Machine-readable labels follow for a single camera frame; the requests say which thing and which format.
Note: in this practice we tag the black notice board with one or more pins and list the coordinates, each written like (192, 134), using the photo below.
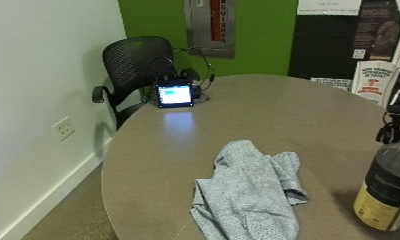
(322, 46)

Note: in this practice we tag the dark poster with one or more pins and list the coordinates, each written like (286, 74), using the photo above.
(380, 31)

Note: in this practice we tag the white wall power outlet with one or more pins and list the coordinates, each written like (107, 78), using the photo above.
(63, 128)

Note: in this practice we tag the black mesh office chair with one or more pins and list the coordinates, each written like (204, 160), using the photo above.
(135, 66)

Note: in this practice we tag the black tripod mount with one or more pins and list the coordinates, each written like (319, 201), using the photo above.
(393, 125)

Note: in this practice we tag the small device with lit screen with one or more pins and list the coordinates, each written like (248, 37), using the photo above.
(175, 95)

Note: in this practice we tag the white paper notice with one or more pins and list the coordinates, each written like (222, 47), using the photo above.
(328, 6)

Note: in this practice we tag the white flyer with red print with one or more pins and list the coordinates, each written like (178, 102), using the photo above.
(372, 81)

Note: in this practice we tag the small white label strip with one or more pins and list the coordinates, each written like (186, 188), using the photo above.
(331, 82)

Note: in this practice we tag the dark bottle with yellow label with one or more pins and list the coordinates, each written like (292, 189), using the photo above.
(388, 186)

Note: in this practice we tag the metal fire extinguisher cabinet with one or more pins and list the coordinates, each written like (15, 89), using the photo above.
(210, 26)

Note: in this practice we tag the grey crumpled cloth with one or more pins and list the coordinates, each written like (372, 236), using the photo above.
(248, 193)

